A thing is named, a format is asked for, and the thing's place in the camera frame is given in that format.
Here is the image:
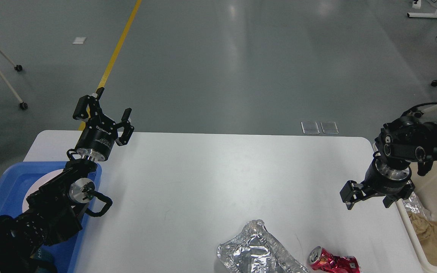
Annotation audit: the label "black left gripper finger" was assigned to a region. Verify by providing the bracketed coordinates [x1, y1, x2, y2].
[72, 87, 109, 122]
[112, 108, 135, 146]

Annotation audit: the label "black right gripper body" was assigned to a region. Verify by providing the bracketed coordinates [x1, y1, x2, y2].
[363, 158, 412, 196]

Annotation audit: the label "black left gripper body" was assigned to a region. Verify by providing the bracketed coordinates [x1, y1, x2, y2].
[75, 116, 118, 162]

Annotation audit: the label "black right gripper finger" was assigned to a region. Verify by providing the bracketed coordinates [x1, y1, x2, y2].
[340, 180, 383, 210]
[383, 182, 416, 209]

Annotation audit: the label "aluminium foil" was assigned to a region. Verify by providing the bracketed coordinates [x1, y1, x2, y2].
[402, 192, 432, 221]
[217, 219, 310, 273]

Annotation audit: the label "brown paper ball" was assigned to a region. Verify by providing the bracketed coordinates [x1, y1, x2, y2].
[408, 212, 432, 241]

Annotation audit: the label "pink plate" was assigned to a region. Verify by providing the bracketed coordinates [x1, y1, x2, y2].
[22, 169, 63, 212]

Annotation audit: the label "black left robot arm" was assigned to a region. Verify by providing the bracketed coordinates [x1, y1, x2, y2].
[0, 87, 135, 273]

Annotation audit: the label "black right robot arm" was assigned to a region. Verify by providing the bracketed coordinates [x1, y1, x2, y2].
[340, 104, 437, 210]

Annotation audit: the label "crushed red can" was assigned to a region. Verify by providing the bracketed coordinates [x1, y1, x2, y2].
[307, 246, 362, 273]

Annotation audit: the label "clear floor plates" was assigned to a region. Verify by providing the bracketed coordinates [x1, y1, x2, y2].
[300, 121, 340, 135]

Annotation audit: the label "blue plastic tray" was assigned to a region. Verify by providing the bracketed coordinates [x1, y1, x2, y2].
[0, 161, 90, 273]

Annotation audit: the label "grey chair with casters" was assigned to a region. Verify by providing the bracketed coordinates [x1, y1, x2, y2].
[0, 9, 29, 110]

